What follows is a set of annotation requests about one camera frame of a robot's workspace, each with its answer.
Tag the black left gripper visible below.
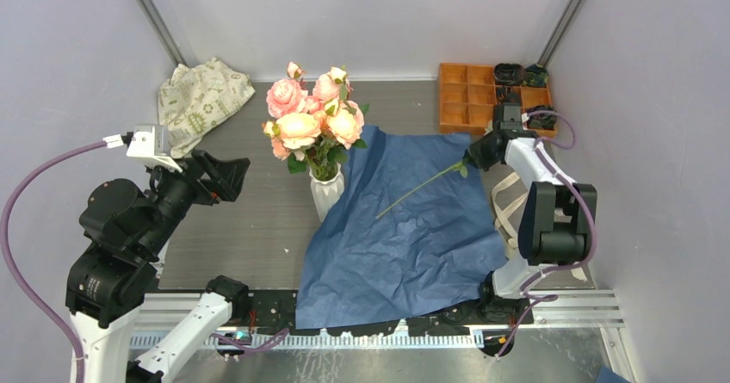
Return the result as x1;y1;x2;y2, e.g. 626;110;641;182
139;146;250;254

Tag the beige printed ribbon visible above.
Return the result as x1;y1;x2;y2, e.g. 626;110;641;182
490;171;591;288

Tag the pink flower stem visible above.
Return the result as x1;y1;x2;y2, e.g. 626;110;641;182
321;100;370;176
312;66;352;102
266;62;309;119

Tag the blue wrapping paper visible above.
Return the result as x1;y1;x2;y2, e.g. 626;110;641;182
295;125;507;329

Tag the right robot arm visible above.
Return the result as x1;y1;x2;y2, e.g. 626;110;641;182
464;130;597;324

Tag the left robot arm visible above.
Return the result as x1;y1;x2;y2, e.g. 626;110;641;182
65;151;252;382

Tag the white ribbed vase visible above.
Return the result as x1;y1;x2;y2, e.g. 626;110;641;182
309;164;345;222

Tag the dark rolled fabric item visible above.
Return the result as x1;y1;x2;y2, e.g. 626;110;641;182
523;64;549;88
496;86;523;106
492;63;526;86
525;105;557;130

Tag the wooden compartment tray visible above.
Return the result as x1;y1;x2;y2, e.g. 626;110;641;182
438;63;554;135

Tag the patterned cream cloth bag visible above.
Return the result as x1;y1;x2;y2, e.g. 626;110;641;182
158;57;255;159

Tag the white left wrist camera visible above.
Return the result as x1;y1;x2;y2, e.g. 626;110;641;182
102;124;183;172

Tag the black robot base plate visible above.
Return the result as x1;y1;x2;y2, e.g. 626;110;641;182
226;290;529;337

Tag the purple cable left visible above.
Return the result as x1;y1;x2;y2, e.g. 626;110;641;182
0;140;289;383

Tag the metal corner rail right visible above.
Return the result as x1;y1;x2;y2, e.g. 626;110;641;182
537;0;586;67

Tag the metal corner rail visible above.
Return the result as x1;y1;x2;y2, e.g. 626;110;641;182
136;0;187;65
537;0;586;67

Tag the metal corner rail left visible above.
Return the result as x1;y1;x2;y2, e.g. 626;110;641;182
136;0;187;65

